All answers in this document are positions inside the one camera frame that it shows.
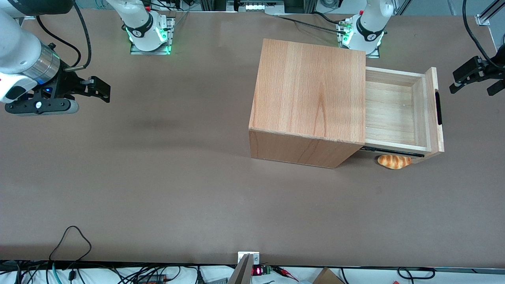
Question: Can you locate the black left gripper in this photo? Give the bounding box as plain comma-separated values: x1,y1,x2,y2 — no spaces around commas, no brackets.
449,56,505,96

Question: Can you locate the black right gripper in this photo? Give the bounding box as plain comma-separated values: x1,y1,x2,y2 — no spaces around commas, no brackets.
30,71,111,104

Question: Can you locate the wooden drawer with black handle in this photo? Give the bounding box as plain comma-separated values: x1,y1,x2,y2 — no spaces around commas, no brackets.
361,66,445,160

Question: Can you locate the light wooden drawer cabinet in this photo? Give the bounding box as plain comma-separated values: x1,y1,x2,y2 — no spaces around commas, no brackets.
249,38,367,169

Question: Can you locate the toy bread roll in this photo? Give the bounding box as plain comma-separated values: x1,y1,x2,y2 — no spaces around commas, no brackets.
377,155,412,170

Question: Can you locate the grey device with lights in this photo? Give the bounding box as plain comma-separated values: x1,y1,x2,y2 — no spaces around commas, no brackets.
227,0,284,12

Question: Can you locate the black orange power device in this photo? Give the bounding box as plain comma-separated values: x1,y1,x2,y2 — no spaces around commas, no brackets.
136,274,166,284

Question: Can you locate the brown cardboard piece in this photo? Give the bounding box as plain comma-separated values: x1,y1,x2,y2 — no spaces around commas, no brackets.
313,267,344,284

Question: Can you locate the red test lead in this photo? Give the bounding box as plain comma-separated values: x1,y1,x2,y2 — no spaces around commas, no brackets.
272,266,299,281

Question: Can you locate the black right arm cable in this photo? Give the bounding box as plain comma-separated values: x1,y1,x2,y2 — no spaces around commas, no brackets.
36,16,82,67
63,3,92,72

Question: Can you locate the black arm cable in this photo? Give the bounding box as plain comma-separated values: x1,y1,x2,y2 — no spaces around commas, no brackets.
462,0,498,65
63,3,92,72
36,16,82,67

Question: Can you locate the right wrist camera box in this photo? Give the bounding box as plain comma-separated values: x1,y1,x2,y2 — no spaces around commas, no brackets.
5,99,79,116

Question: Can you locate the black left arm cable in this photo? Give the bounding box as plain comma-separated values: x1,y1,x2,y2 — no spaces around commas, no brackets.
462,0,498,65

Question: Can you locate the aluminium frame profile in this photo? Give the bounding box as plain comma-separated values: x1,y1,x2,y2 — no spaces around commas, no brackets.
475,0,505,26

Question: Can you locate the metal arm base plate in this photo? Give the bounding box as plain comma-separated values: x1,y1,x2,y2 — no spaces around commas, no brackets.
130,17,175,55
337,20,381,59

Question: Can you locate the black looped cable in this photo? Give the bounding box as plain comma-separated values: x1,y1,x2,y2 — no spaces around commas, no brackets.
49,226,92,262

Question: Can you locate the short black table cable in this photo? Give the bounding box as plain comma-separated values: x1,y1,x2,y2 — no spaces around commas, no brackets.
313,12,346,24

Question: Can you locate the long black table cable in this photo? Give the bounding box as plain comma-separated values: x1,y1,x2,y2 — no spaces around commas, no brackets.
275,15,348,34

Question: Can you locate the black floor cable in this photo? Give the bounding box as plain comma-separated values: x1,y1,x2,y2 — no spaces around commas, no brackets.
397,267,436,280

